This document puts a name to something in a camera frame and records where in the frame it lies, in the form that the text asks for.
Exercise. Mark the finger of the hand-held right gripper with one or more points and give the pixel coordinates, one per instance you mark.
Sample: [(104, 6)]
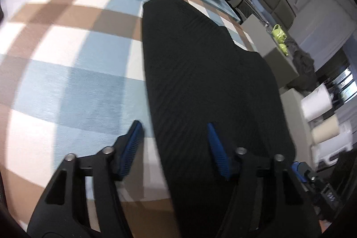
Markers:
[(298, 169)]

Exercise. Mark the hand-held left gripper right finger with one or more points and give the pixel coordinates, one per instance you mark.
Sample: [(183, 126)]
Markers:
[(219, 151)]

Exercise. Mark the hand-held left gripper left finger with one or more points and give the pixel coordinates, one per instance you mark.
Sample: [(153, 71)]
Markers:
[(129, 151)]

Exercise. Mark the black knit garment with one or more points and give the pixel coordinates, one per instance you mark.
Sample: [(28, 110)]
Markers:
[(195, 59)]

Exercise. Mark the white plastic step stool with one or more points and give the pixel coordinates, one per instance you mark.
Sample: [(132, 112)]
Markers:
[(334, 146)]

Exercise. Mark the beige paper roll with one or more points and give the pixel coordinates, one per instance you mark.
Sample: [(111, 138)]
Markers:
[(325, 130)]

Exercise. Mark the white paper towel roll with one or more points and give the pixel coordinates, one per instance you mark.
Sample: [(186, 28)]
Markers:
[(316, 102)]

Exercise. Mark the dark cloth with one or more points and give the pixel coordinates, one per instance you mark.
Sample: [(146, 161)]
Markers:
[(302, 65)]

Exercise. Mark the checked brown blue blanket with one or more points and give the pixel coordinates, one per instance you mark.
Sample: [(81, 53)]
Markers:
[(69, 59)]

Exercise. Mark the cardboard box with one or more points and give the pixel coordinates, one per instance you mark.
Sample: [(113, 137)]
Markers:
[(267, 42)]

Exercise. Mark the small green toy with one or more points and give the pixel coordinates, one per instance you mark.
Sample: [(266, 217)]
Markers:
[(284, 49)]

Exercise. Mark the green yellow mugs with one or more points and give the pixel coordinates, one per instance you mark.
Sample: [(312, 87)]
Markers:
[(279, 33)]

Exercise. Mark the light blue padded board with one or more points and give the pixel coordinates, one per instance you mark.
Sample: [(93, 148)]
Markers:
[(256, 8)]

